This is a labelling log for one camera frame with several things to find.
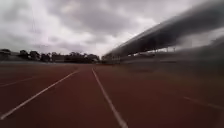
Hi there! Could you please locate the red running track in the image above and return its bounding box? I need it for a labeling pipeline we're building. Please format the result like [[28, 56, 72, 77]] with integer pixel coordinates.
[[0, 63, 224, 128]]

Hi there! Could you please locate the roofed grandstand building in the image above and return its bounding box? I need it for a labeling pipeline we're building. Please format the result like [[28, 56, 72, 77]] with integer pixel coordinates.
[[101, 0, 224, 68]]

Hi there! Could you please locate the distant row of trees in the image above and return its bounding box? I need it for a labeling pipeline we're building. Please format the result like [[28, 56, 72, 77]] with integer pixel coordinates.
[[0, 48, 101, 64]]

